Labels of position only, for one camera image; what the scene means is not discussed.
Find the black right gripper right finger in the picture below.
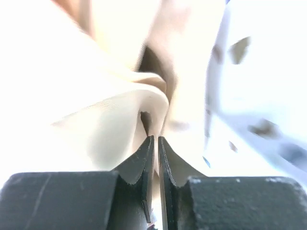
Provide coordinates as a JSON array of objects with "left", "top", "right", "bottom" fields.
[{"left": 158, "top": 137, "right": 307, "bottom": 230}]

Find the beige cloth drape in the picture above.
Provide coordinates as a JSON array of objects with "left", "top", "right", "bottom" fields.
[{"left": 0, "top": 0, "right": 225, "bottom": 177}]

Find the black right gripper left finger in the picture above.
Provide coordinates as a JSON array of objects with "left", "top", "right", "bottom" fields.
[{"left": 0, "top": 136, "right": 154, "bottom": 230}]

